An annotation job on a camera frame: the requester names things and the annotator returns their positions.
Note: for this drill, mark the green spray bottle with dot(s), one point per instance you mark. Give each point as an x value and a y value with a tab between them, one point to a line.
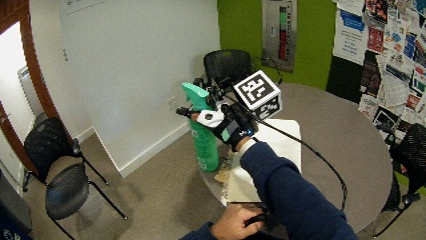
205	146

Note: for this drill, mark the brown wooden door frame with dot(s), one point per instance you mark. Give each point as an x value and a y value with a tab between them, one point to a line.
35	70

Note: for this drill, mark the small black device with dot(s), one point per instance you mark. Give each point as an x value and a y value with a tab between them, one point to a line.
257	218

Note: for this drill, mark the metal panel with red-green strip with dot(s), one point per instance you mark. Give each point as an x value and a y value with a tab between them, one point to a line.
280	33

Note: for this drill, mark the black palm camera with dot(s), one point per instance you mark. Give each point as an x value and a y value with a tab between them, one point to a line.
182	111

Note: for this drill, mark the black mesh chair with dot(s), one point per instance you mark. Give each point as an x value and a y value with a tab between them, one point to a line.
413	156
226	66
67	193

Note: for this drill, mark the white radiator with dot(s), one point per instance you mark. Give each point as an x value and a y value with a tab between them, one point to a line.
29	93

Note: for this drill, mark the wall of posters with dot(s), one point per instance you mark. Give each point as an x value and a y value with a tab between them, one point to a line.
390	56

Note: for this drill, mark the white paper sheet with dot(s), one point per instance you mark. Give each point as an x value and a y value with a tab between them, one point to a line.
283	140

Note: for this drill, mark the white wall notice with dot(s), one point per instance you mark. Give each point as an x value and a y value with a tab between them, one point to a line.
84	5

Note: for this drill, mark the white marker cube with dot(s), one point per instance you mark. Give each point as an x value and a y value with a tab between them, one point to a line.
257	94

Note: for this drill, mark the dark blue bin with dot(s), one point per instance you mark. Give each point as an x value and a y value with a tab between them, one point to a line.
13	213

